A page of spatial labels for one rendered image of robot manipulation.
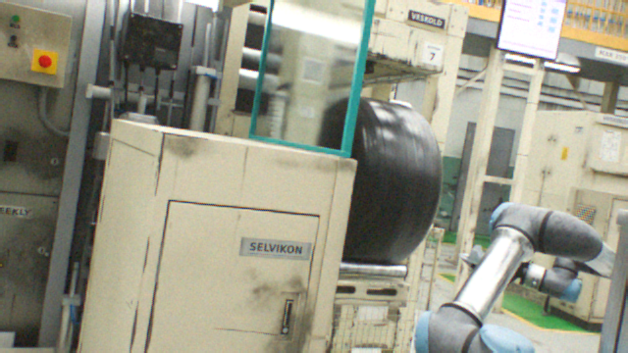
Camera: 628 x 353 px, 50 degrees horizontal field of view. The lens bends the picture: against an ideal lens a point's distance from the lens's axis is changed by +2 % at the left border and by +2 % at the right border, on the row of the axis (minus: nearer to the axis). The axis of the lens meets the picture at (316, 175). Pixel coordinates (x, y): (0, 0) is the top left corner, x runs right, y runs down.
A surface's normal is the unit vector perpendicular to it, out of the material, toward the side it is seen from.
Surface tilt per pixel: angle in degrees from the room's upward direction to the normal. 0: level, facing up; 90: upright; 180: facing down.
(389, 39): 90
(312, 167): 90
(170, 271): 90
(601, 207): 90
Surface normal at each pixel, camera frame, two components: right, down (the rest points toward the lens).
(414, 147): 0.46, -0.40
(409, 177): 0.46, -0.05
